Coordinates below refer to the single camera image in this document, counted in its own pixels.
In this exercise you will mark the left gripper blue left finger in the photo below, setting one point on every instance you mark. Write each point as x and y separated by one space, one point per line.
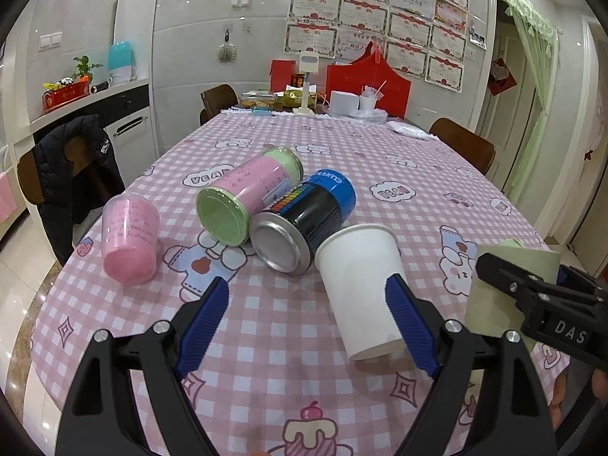
166 353

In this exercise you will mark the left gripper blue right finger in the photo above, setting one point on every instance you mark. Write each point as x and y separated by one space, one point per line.
445 350

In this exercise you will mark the pale green plastic cup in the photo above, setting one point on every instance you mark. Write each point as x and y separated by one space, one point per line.
490 311

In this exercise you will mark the white paper cup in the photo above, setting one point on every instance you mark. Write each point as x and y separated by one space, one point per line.
354 265

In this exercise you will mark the pink plastic cup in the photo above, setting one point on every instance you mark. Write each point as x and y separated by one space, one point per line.
129 239

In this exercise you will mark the clear cup with straw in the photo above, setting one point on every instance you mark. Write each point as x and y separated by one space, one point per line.
370 96

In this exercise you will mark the pink and green can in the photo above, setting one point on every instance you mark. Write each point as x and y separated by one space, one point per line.
225 207

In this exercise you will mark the black and blue can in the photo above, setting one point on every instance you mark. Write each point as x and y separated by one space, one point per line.
287 234

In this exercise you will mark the brown chair right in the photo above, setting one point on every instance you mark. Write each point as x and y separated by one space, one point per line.
474 149

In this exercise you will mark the brown chair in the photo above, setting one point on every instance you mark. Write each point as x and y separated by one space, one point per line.
215 100
474 149

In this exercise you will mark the pink checkered tablecloth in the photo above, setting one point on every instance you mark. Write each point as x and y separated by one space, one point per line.
276 376

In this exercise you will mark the black jacket on chair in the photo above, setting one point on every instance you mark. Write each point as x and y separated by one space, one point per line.
76 185

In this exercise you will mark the white folded cloth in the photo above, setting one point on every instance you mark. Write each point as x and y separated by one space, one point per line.
407 130

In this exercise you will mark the white door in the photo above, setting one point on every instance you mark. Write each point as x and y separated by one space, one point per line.
504 119

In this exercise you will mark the red diamond door decoration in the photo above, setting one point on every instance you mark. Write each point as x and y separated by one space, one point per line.
500 79

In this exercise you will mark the white sideboard cabinet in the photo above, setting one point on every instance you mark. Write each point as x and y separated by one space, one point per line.
108 135

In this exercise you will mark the white square box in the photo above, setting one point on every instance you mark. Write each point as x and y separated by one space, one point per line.
343 103

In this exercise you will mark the brown chair far left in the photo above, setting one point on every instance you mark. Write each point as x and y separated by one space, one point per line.
215 100

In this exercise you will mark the green door curtain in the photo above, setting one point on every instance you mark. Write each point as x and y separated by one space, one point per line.
540 39

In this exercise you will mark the red gift bag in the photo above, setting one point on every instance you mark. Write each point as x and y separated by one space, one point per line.
371 70

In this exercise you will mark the red planter with plant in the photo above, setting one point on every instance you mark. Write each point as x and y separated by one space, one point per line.
70 88

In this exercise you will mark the teal humidifier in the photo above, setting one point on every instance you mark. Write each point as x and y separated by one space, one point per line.
121 63

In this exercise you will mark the small red box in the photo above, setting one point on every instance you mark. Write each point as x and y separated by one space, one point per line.
280 75

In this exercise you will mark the white desk lamp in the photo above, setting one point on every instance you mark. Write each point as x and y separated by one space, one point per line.
308 65

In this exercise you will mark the wall switch plate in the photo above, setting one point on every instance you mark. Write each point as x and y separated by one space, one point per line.
49 41

